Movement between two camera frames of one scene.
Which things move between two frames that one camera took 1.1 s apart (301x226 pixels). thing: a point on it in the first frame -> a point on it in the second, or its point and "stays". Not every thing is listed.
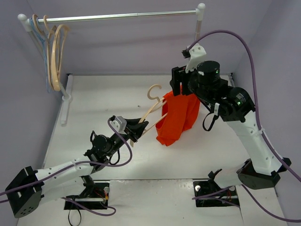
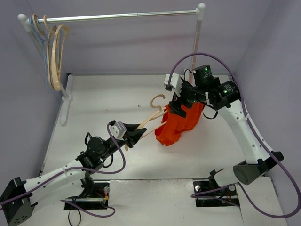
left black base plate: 95,196 stays
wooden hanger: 159,103 -> 159,113
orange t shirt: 179,113 stays
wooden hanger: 48,36 stays
